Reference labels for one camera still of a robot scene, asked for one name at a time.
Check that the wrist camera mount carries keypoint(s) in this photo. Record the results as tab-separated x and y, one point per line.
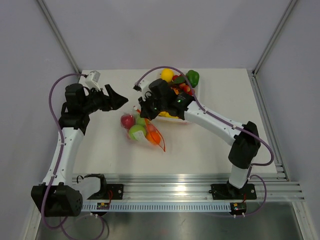
92	80
142	87

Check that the clear zip top bag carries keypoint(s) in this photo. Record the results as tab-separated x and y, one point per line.
145	142

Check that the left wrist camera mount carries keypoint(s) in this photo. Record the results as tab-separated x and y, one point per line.
92	80

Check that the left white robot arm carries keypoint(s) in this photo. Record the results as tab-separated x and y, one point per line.
55	196

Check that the green leaf with stem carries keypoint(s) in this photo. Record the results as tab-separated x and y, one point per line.
179	80

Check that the green lime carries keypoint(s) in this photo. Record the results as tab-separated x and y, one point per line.
140	121

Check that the yellow lemon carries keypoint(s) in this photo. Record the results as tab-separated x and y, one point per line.
167	75

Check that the green bell pepper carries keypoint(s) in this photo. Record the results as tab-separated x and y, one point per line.
193	77

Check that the green apple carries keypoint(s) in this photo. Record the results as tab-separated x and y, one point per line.
137	132

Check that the red strawberry bunch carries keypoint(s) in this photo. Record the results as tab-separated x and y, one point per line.
181	88

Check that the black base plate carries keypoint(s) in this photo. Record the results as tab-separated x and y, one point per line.
225	191
114	191

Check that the white slotted cable duct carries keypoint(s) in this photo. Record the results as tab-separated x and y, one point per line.
153	207

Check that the aluminium mounting rail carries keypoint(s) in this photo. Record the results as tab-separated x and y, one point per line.
195	187

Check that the orange fruit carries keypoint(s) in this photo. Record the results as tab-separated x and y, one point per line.
153	137

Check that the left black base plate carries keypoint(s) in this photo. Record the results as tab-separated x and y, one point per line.
114	191

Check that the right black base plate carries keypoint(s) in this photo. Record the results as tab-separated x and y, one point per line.
225	191

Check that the yellow pear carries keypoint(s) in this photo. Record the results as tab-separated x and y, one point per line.
167	115

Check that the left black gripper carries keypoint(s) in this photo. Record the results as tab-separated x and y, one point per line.
111	101

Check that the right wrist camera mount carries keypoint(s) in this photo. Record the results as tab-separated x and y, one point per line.
142	87

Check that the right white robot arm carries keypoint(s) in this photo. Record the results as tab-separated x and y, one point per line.
240	137

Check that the pink peach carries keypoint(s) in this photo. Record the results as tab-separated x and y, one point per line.
151	128

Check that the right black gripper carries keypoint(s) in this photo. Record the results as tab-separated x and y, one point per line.
145	112

